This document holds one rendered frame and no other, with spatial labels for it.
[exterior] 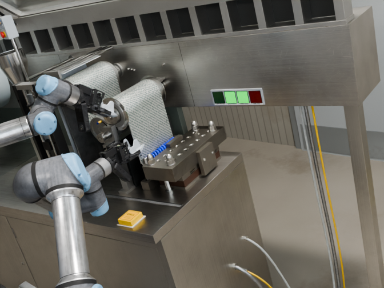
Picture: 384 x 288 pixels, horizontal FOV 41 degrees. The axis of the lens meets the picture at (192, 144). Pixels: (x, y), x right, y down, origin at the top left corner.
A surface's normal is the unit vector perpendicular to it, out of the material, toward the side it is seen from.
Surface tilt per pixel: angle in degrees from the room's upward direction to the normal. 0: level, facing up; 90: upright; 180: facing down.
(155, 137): 90
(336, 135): 90
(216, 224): 90
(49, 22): 90
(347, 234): 0
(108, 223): 0
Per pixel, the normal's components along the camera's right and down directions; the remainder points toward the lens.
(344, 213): -0.24, -0.89
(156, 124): 0.79, 0.04
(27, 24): -0.55, 0.44
